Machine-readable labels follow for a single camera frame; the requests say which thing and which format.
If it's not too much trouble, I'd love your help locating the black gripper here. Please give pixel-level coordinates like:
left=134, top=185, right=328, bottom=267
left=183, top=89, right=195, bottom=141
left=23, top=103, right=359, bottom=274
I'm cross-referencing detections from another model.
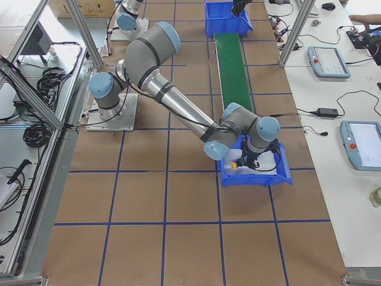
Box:
left=230, top=0, right=252, bottom=17
left=236, top=139, right=280, bottom=170

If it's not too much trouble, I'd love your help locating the yellow push button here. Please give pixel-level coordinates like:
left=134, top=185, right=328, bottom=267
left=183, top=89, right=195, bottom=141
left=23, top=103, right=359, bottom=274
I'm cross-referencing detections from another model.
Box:
left=230, top=161, right=240, bottom=170

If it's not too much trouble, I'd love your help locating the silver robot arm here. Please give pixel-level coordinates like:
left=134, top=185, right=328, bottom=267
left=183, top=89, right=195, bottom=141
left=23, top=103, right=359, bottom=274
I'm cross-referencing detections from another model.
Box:
left=89, top=21, right=280, bottom=170
left=116, top=0, right=252, bottom=32

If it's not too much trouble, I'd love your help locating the white foam pad destination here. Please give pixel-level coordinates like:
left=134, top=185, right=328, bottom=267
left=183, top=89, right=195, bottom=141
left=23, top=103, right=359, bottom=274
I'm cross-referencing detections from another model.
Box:
left=220, top=149, right=277, bottom=175

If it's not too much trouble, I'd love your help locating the blue source bin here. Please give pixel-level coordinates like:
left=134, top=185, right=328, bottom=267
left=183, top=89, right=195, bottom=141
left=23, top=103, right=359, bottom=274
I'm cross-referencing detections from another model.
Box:
left=204, top=1, right=254, bottom=38

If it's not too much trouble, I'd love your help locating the blue destination bin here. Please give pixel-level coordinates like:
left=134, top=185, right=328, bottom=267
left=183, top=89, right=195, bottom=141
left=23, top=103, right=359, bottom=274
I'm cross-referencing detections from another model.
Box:
left=219, top=135, right=293, bottom=187

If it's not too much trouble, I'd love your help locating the green conveyor belt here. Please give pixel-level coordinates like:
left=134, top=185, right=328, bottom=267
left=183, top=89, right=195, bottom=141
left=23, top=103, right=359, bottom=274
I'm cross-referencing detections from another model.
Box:
left=214, top=33, right=254, bottom=111

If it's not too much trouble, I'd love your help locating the black power adapter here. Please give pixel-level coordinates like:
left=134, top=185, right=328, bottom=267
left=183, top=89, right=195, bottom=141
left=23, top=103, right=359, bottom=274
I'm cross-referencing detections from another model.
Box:
left=311, top=107, right=339, bottom=118

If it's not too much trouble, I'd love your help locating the teach pendant far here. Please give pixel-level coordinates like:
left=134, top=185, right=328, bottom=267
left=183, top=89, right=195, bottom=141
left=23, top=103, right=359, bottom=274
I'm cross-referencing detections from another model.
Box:
left=307, top=46, right=351, bottom=79

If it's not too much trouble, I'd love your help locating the teach pendant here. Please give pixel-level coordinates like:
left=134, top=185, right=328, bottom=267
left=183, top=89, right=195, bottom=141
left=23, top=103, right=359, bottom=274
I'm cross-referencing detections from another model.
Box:
left=340, top=120, right=380, bottom=172
left=307, top=46, right=351, bottom=79

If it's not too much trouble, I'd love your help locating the teach pendant near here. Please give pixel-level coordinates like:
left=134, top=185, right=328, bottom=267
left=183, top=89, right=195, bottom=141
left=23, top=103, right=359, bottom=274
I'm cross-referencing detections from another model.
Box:
left=340, top=120, right=380, bottom=172

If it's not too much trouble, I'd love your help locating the red black conveyor wire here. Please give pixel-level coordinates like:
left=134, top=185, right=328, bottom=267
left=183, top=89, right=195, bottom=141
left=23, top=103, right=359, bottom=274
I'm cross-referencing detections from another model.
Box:
left=255, top=112, right=301, bottom=120

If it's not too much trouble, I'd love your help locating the aluminium frame post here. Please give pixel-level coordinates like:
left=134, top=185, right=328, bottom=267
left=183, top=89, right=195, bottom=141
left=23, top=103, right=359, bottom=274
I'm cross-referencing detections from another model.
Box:
left=279, top=0, right=315, bottom=67

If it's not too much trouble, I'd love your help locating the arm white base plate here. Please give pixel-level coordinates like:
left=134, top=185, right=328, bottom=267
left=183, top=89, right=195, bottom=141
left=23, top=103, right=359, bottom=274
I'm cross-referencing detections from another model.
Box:
left=110, top=18, right=149, bottom=42
left=85, top=93, right=139, bottom=132

